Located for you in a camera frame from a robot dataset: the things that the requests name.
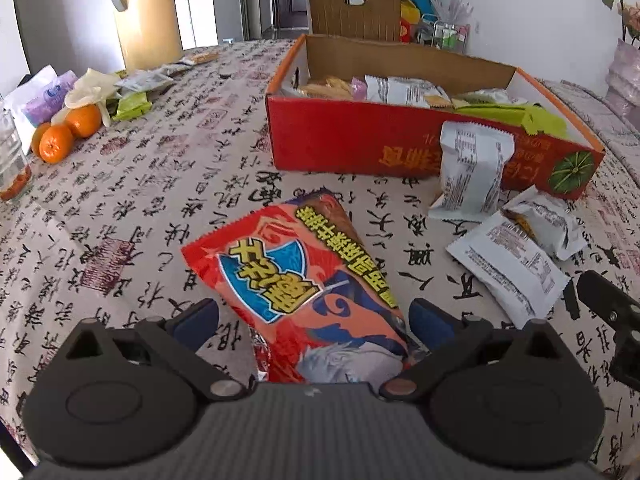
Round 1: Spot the white feathery decoration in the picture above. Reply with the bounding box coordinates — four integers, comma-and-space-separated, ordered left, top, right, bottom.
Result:
432, 0, 473, 26

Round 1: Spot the red cardboard box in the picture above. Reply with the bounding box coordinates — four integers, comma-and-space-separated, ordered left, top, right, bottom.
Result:
265, 34, 606, 201

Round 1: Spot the white snack packet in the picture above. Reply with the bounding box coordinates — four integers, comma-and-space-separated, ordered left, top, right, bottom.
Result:
446, 210, 573, 330
365, 75, 451, 108
115, 67, 176, 93
502, 187, 590, 261
429, 121, 516, 222

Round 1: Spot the small green snack packet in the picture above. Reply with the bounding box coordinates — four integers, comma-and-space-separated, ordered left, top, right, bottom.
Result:
112, 91, 152, 122

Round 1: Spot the yellow thermos jug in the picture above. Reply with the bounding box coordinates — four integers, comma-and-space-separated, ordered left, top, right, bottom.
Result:
106, 0, 183, 72

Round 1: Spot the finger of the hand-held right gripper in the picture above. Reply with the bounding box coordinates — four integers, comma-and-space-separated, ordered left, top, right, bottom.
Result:
576, 270, 640, 333

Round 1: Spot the metal wire trolley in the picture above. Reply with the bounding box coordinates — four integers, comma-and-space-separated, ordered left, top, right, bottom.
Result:
415, 12, 471, 53

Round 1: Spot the pink textured vase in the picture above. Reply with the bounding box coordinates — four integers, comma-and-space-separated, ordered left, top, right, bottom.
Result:
606, 39, 640, 121

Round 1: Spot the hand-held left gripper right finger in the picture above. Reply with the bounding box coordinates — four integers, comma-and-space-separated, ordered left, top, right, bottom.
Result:
380, 298, 566, 401

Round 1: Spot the grey patterned folded cloth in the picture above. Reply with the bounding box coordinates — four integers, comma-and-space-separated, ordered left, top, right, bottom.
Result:
540, 80, 640, 186

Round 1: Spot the red blue snack bag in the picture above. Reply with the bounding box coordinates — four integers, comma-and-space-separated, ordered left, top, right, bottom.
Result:
181, 189, 432, 385

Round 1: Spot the orange cookie snack packet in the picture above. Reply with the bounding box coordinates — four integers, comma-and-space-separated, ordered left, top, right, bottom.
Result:
297, 76, 353, 101

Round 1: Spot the orange fruit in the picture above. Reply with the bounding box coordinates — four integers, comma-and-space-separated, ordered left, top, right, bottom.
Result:
38, 124, 75, 164
65, 104, 103, 138

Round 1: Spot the purple white plastic bag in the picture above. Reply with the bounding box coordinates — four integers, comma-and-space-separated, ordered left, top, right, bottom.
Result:
5, 65, 78, 128

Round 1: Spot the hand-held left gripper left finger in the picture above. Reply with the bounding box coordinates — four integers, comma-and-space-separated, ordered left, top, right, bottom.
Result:
62, 298, 251, 403

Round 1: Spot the dried pink rose bouquet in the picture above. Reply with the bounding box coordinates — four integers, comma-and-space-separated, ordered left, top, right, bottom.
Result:
600, 0, 640, 46

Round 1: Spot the brown cookie snack packet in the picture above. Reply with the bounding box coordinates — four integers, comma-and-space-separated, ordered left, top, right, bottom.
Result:
180, 50, 221, 66

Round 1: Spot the white flat mop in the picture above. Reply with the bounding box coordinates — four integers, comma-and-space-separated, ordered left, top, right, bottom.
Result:
184, 0, 197, 48

